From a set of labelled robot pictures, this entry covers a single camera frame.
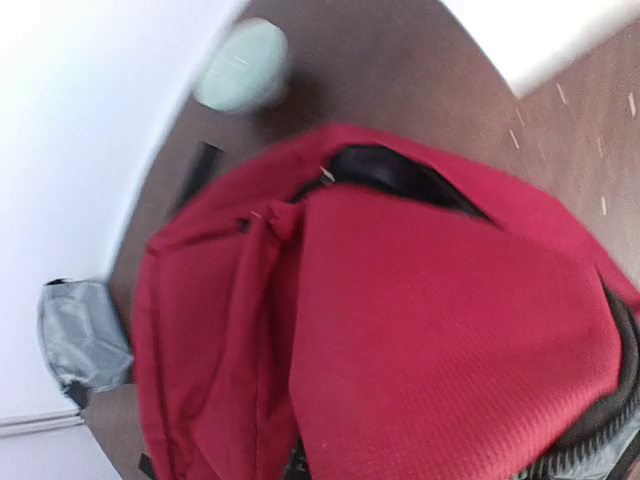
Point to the light blue ceramic bowl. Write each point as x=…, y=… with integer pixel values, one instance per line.
x=248, y=71

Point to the red backpack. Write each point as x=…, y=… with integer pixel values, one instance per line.
x=354, y=305

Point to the left aluminium frame post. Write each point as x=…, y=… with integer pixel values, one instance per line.
x=41, y=422

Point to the grey pouch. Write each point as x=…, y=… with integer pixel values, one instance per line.
x=82, y=339

